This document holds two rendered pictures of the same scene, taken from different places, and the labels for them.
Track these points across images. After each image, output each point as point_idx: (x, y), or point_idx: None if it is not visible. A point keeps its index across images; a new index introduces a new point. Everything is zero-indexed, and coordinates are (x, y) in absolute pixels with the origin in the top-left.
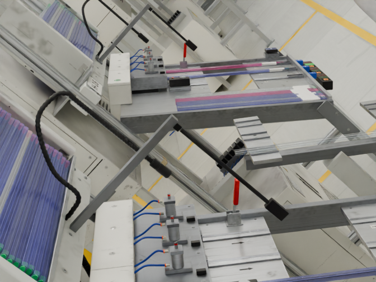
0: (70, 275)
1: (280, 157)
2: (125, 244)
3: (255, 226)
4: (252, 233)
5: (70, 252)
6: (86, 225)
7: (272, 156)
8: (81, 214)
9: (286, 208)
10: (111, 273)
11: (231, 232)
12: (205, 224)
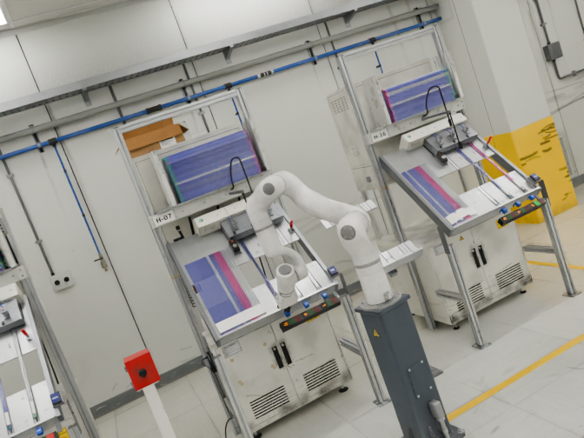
0: (205, 204)
1: (326, 228)
2: (241, 209)
3: (290, 238)
4: (284, 239)
5: (215, 199)
6: (240, 195)
7: (327, 225)
8: (229, 192)
9: (304, 243)
10: (222, 212)
11: (283, 233)
12: (287, 223)
